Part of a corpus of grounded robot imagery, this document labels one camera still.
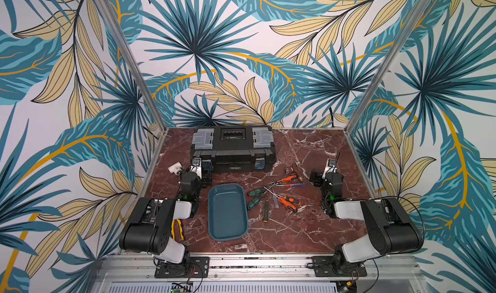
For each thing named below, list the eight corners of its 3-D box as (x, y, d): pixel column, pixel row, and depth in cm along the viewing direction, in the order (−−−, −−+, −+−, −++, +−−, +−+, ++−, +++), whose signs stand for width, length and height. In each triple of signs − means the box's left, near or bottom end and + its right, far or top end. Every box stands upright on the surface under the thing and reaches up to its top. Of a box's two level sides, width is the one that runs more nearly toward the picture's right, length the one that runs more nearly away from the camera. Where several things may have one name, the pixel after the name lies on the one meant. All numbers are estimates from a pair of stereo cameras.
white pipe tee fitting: (168, 174, 100) (166, 171, 98) (171, 164, 104) (169, 161, 101) (180, 174, 100) (178, 171, 98) (183, 164, 104) (181, 161, 102)
